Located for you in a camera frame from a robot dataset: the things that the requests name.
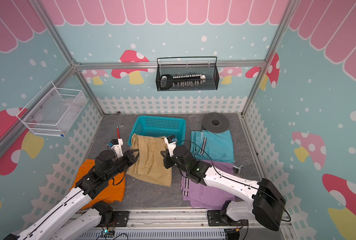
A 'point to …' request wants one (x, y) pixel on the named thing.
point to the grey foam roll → (215, 122)
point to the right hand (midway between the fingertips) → (161, 152)
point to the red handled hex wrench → (118, 132)
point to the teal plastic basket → (157, 126)
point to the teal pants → (207, 145)
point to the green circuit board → (107, 233)
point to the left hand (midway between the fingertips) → (142, 153)
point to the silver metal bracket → (236, 169)
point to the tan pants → (150, 165)
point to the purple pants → (202, 196)
